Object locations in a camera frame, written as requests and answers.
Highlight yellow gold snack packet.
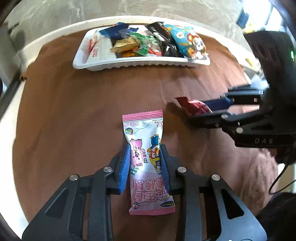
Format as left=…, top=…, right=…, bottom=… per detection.
left=110, top=36, right=141, bottom=53

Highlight blue yellow snack packet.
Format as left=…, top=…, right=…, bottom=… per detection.
left=99, top=22, right=138, bottom=40

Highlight clear orange snack packet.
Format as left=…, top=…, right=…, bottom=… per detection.
left=121, top=50, right=138, bottom=58

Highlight panda cartoon snack bag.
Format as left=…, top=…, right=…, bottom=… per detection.
left=164, top=24, right=208, bottom=60

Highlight black snack packet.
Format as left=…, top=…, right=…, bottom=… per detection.
left=145, top=22, right=184, bottom=58

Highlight white plastic tray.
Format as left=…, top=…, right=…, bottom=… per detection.
left=72, top=22, right=210, bottom=71

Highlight white long snack packet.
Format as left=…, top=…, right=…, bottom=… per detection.
left=87, top=31, right=116, bottom=62

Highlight brown cloth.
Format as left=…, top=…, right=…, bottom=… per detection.
left=13, top=33, right=278, bottom=240

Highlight pink cartoon candy packet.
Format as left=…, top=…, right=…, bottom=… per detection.
left=122, top=110, right=176, bottom=216

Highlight dark red small packet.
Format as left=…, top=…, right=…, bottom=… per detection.
left=176, top=96, right=212, bottom=117

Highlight blue utensil holder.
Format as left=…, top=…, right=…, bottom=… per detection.
left=236, top=9, right=249, bottom=29

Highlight green snack packet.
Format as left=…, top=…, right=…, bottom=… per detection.
left=130, top=33, right=163, bottom=56

